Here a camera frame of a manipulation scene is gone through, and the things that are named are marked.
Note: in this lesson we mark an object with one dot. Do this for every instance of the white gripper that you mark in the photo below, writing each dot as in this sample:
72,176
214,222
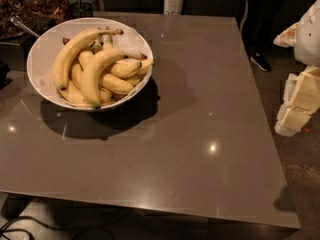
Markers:
308,37

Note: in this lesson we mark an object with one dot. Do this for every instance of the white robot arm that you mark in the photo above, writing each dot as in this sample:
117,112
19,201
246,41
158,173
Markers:
304,37

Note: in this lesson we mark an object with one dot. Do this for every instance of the far right small banana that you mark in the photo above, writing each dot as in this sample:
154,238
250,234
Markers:
146,65

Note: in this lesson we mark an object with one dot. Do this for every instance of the right yellow banana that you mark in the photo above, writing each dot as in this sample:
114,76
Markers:
124,69

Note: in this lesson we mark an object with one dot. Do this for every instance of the middle lower yellow banana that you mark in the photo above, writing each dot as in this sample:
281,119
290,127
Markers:
113,83

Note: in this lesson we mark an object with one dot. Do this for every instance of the bottom left yellow banana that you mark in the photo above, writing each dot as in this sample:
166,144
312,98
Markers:
74,96

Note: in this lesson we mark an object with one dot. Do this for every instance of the long top yellow banana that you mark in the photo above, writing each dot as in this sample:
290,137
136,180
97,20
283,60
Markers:
65,57

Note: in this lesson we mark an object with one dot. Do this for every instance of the white ceramic bowl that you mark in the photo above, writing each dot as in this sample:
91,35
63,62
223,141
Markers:
88,71

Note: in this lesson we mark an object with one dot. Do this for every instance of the black shoe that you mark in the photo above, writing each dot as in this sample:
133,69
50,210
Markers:
260,61

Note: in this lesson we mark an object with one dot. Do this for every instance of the glass jar of snacks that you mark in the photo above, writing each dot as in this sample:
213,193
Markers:
58,10

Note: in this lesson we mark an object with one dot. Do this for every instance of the metal spoon handle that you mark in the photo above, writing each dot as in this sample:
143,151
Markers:
18,22

